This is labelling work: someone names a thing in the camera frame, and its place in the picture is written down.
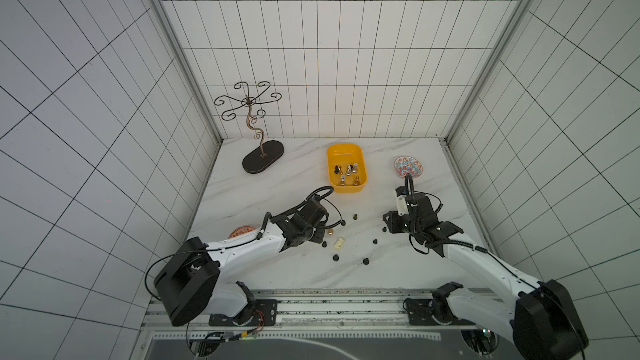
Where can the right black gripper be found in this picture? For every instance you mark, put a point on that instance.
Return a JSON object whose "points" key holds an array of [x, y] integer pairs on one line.
{"points": [[400, 220]]}

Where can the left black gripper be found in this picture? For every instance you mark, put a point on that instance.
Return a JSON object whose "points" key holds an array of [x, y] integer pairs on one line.
{"points": [[317, 238]]}

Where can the silver gold queen chess piece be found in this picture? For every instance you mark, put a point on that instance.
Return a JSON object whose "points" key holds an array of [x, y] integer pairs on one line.
{"points": [[342, 180]]}

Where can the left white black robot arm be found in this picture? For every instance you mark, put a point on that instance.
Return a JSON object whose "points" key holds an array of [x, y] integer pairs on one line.
{"points": [[201, 278]]}

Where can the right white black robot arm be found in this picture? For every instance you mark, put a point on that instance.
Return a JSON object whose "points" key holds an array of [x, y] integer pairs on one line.
{"points": [[538, 317]]}

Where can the yellow plastic storage box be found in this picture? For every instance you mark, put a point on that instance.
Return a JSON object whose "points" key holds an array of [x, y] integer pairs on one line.
{"points": [[343, 154]]}

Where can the red blue patterned bowl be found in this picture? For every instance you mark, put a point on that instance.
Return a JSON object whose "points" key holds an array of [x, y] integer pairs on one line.
{"points": [[407, 165]]}

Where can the orange white patterned plate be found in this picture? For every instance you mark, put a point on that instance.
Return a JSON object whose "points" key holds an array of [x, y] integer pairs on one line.
{"points": [[241, 231]]}

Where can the aluminium mounting rail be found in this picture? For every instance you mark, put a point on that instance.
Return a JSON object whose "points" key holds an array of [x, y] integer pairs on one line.
{"points": [[331, 310]]}

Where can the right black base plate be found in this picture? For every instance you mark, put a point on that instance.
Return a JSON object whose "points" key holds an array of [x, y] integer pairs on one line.
{"points": [[420, 313]]}

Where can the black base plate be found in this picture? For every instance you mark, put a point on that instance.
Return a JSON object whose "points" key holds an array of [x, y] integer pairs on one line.
{"points": [[420, 313], [260, 312]]}

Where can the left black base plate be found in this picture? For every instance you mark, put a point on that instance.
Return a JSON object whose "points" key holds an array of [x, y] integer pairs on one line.
{"points": [[260, 312]]}

